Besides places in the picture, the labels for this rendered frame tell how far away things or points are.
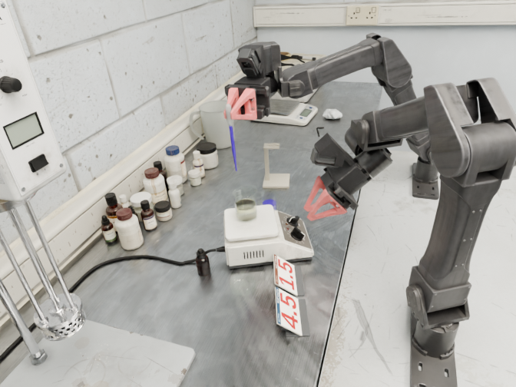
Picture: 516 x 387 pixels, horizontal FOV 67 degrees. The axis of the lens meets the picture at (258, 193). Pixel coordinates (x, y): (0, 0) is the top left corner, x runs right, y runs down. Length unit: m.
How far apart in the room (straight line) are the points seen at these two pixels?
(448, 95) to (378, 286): 0.46
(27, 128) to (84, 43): 0.67
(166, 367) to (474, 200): 0.56
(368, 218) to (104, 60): 0.82
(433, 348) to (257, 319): 0.32
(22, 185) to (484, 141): 0.53
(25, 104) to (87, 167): 0.65
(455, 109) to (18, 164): 0.51
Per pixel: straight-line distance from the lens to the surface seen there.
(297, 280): 0.87
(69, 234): 1.05
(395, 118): 0.70
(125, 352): 0.80
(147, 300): 0.89
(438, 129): 0.56
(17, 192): 0.49
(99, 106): 1.15
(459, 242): 0.63
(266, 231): 0.87
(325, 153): 0.76
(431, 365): 0.77
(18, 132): 0.48
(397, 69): 1.03
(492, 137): 0.56
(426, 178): 1.24
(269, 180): 1.22
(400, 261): 0.96
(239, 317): 0.82
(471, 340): 0.84
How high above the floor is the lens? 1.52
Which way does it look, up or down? 32 degrees down
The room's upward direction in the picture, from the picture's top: 4 degrees counter-clockwise
